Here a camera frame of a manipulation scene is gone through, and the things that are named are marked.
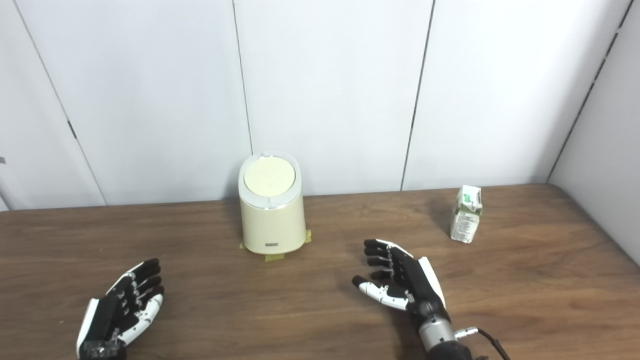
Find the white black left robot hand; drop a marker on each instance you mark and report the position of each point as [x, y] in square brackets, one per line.
[102, 315]

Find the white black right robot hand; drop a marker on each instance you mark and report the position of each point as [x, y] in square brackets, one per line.
[412, 280]

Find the white green milk carton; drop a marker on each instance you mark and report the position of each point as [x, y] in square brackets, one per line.
[465, 220]

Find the cream-colored round bin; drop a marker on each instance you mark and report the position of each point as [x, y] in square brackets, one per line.
[272, 225]

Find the cream round bin lid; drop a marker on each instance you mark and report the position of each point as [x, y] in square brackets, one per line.
[269, 176]

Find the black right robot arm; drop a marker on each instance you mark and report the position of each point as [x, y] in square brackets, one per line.
[440, 340]

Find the black wall panel hinge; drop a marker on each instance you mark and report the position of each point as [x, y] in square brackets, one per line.
[72, 129]

